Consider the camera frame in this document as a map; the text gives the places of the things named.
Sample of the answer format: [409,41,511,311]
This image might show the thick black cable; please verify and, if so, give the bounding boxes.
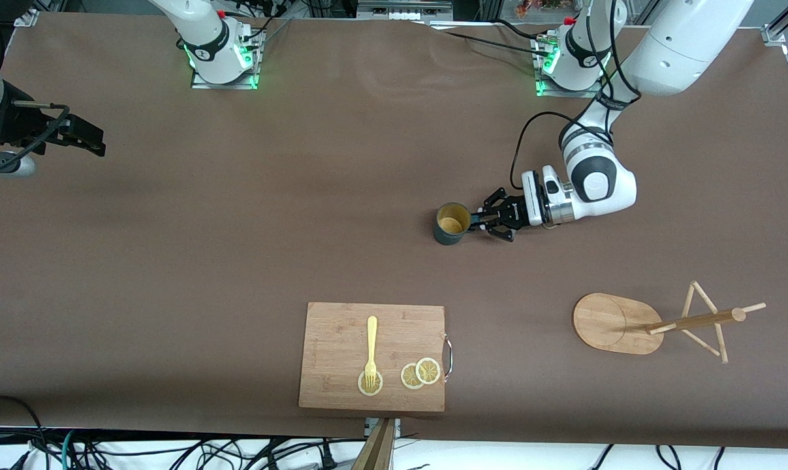
[0,394,47,454]

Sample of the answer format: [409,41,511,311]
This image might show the black cable across table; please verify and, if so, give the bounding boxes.
[426,23,558,59]

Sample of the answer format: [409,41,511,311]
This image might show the wooden beam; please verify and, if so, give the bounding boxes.
[351,418,396,470]

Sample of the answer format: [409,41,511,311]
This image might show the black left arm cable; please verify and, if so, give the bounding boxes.
[512,78,642,193]

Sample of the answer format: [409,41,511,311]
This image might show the teal cup with yellow inside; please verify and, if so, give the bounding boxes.
[433,202,487,246]

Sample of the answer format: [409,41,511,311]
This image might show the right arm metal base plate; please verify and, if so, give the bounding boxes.
[190,26,265,90]

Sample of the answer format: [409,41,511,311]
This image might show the yellow plastic fork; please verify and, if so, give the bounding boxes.
[364,316,379,390]

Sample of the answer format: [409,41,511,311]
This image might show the wooden cup rack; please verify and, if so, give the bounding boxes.
[572,281,767,364]

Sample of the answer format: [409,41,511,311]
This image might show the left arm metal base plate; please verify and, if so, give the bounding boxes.
[534,36,605,99]

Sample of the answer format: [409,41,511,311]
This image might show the small metal bracket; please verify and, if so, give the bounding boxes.
[364,418,402,438]

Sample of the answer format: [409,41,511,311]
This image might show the teal cable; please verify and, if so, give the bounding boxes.
[59,429,82,470]

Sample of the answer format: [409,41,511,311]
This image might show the grey metal rail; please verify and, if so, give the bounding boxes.
[358,0,454,20]

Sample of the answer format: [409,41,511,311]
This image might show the wooden cutting board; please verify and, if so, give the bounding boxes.
[298,302,454,413]

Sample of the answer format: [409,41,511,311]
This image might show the brown table cover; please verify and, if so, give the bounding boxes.
[0,10,788,451]

